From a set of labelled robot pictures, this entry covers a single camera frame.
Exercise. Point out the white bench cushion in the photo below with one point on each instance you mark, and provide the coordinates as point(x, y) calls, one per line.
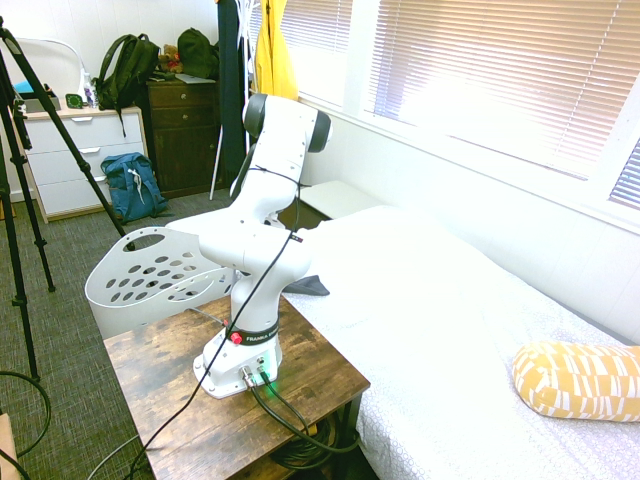
point(340, 197)

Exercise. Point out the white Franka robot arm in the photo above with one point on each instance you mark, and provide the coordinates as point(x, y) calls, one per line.
point(260, 250)

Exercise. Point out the narrow white window blind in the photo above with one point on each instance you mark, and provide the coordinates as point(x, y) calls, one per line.
point(315, 30)

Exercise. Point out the grey garment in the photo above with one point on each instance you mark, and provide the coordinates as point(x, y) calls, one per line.
point(312, 287)

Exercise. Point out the grey box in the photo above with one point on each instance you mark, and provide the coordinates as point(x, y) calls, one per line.
point(37, 105)

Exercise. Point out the light wooden panel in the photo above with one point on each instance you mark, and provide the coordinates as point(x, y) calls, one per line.
point(7, 450)

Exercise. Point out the white desk lamp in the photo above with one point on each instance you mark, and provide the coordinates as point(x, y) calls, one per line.
point(65, 47)

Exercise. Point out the white drawer dresser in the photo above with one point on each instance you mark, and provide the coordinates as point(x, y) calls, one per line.
point(60, 165)

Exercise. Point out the white textured bedspread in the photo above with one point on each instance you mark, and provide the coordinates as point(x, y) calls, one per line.
point(425, 350)

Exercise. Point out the white perforated laundry basket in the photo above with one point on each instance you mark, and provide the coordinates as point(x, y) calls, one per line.
point(110, 290)

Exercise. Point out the brown teddy bear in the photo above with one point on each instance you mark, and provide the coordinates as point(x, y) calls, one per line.
point(170, 59)

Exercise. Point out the dark hanging garment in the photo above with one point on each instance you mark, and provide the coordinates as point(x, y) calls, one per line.
point(232, 100)

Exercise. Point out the yellow white patterned pillow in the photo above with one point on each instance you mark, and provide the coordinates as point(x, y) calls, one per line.
point(575, 380)

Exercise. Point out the dark green backpack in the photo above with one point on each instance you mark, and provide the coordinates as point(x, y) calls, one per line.
point(125, 70)

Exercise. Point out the rustic brown wooden table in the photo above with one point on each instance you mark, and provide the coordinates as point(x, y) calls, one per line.
point(165, 360)

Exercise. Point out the blue backpack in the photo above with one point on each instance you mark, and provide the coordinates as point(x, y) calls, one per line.
point(132, 190)

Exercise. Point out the dark wooden dresser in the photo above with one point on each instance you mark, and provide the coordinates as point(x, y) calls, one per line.
point(185, 140)

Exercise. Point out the black camera tripod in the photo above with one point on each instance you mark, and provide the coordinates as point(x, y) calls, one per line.
point(50, 111)

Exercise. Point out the dark green bag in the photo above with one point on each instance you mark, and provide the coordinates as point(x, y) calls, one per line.
point(197, 52)

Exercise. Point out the small green round gadget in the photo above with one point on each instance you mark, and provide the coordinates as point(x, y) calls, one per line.
point(74, 101)

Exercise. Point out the white bottle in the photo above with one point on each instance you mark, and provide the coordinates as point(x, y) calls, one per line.
point(89, 92)

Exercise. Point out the wide white window blind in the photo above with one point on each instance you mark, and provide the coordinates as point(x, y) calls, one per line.
point(500, 75)

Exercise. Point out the yellow jacket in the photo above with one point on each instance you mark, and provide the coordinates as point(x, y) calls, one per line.
point(275, 55)

